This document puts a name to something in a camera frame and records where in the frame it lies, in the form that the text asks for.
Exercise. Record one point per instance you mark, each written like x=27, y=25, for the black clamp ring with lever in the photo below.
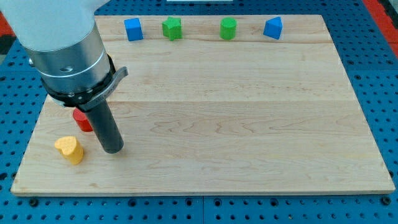
x=83, y=90

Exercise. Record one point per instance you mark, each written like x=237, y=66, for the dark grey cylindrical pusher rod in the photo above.
x=102, y=121

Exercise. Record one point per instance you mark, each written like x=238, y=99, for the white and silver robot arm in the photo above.
x=64, y=45

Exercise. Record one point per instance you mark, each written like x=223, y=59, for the yellow heart block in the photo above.
x=70, y=148

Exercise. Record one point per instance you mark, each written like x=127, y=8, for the light wooden board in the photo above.
x=207, y=116

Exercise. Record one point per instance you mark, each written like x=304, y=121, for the red cylinder block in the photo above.
x=81, y=120

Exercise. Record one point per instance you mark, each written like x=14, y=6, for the blue cube block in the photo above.
x=133, y=29

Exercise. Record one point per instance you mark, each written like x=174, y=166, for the green star block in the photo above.
x=172, y=28

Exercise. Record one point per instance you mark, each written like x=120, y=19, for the green cylinder block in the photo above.
x=228, y=27

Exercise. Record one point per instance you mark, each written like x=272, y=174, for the blue triangular prism block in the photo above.
x=273, y=28

